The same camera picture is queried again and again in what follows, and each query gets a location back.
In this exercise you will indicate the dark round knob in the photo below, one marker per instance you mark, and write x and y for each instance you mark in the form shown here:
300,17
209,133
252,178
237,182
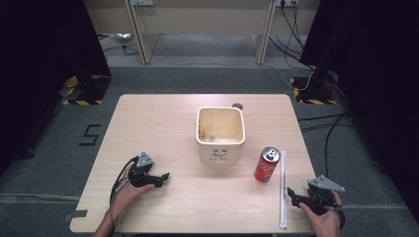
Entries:
237,106

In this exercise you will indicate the light wooden desk panel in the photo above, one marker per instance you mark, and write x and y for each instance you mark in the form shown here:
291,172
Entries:
263,36
141,36

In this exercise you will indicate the crumpled silver foil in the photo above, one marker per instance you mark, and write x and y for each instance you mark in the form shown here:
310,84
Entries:
121,37

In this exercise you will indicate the cream square plastic bin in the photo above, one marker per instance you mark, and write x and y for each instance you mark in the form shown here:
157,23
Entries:
220,154

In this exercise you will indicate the white paper-wrapped straw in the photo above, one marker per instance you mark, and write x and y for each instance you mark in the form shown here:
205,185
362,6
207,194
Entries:
283,194

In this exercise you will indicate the black curtain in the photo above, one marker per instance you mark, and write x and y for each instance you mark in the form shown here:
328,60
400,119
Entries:
378,65
42,65

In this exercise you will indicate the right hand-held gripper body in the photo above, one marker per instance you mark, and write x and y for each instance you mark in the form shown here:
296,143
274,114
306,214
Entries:
321,197

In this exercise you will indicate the person's left hand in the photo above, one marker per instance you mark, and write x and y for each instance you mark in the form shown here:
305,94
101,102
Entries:
123,199

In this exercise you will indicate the white wall socket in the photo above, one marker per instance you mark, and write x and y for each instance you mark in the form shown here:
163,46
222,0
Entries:
286,2

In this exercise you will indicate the yellow-black striped stand base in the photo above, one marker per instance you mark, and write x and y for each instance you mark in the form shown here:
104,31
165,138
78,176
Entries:
86,94
313,97

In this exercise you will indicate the person's right hand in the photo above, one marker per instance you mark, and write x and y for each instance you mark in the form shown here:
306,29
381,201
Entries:
326,225

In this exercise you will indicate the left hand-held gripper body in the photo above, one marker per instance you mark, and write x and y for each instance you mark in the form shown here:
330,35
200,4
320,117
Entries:
140,176

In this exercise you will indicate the red soda can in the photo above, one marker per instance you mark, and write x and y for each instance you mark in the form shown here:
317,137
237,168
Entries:
265,169

